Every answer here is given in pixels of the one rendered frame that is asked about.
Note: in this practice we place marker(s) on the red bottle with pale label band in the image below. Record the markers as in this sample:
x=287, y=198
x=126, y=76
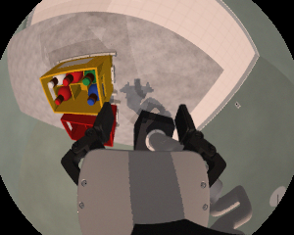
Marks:
x=73, y=77

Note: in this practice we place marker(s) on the green bottle with pale green label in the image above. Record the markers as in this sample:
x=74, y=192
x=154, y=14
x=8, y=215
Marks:
x=89, y=76

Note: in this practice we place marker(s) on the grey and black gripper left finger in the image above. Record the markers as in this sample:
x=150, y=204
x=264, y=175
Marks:
x=94, y=138

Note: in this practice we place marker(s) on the blue bottle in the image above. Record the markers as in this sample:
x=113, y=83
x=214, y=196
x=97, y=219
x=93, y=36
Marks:
x=93, y=95

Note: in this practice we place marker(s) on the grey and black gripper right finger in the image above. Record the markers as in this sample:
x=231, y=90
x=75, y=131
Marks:
x=194, y=139

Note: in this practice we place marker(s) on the white bottle with grey label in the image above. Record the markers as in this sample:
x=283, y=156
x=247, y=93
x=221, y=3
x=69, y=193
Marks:
x=57, y=80

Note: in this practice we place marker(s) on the dark red crate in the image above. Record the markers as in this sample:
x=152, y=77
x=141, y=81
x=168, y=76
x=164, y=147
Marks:
x=78, y=125

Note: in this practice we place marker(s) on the olive-brown crate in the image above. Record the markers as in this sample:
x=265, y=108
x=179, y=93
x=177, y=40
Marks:
x=77, y=104

